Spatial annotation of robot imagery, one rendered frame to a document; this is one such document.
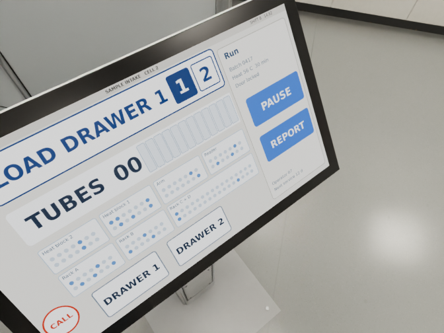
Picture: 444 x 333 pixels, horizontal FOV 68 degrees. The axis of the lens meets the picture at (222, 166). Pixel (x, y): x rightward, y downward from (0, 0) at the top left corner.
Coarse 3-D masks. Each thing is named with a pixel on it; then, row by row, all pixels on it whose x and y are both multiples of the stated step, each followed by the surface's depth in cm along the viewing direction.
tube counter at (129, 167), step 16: (224, 96) 44; (192, 112) 42; (208, 112) 43; (224, 112) 44; (176, 128) 41; (192, 128) 42; (208, 128) 44; (224, 128) 45; (144, 144) 40; (160, 144) 41; (176, 144) 42; (192, 144) 43; (112, 160) 38; (128, 160) 39; (144, 160) 40; (160, 160) 41; (128, 176) 40; (144, 176) 41
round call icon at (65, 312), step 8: (64, 304) 39; (72, 304) 40; (48, 312) 39; (56, 312) 39; (64, 312) 40; (72, 312) 40; (80, 312) 41; (40, 320) 38; (48, 320) 39; (56, 320) 39; (64, 320) 40; (72, 320) 40; (80, 320) 41; (40, 328) 39; (48, 328) 39; (56, 328) 40; (64, 328) 40; (72, 328) 40
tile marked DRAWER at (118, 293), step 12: (156, 252) 44; (144, 264) 43; (156, 264) 44; (120, 276) 42; (132, 276) 43; (144, 276) 44; (156, 276) 45; (108, 288) 42; (120, 288) 42; (132, 288) 43; (144, 288) 44; (96, 300) 41; (108, 300) 42; (120, 300) 43; (132, 300) 44; (108, 312) 42
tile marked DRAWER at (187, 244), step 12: (204, 216) 46; (216, 216) 47; (192, 228) 46; (204, 228) 47; (216, 228) 48; (228, 228) 49; (168, 240) 44; (180, 240) 45; (192, 240) 46; (204, 240) 47; (216, 240) 48; (180, 252) 46; (192, 252) 47; (180, 264) 46
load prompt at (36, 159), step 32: (192, 64) 41; (128, 96) 38; (160, 96) 40; (192, 96) 42; (64, 128) 35; (96, 128) 37; (128, 128) 39; (0, 160) 33; (32, 160) 35; (64, 160) 36; (0, 192) 34
